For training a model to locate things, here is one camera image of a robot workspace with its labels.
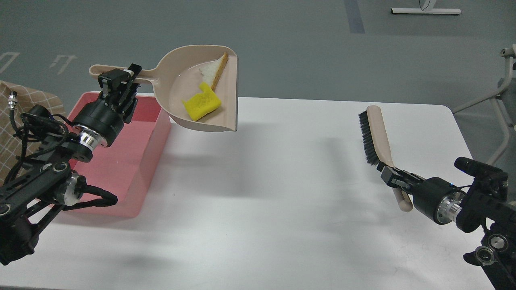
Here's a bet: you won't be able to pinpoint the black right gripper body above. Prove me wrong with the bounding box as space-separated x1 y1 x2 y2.
405 177 466 225

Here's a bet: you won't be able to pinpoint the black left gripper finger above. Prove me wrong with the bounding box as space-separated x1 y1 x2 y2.
121 64 142 97
98 69 130 97

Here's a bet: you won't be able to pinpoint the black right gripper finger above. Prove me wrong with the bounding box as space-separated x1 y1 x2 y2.
380 166 412 191
397 170 426 183

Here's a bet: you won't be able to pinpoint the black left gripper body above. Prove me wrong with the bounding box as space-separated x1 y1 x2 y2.
73 91 138 147

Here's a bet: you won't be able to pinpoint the beige brush black bristles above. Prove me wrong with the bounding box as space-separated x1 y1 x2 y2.
359 105 414 212

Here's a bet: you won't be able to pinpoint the beige plastic dustpan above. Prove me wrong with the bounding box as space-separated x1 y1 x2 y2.
89 45 239 133

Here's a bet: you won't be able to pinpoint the yellow sponge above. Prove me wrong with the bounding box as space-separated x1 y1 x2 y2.
182 82 222 121

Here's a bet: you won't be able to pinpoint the bread slice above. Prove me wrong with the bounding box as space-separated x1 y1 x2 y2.
198 52 229 91

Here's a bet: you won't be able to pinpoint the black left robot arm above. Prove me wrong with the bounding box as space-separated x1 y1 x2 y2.
0 64 142 265

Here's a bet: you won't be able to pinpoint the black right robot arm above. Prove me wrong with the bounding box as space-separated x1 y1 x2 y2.
377 157 516 290

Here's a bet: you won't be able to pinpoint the pink plastic bin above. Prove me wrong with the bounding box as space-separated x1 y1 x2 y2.
70 94 171 218

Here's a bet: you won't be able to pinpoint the brown checkered cloth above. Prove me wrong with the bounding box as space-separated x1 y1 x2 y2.
0 81 68 185

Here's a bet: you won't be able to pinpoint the grey office chair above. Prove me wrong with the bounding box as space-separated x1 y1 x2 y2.
451 44 516 165

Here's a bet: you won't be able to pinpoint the white desk foot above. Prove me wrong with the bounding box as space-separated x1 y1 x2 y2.
390 0 462 15

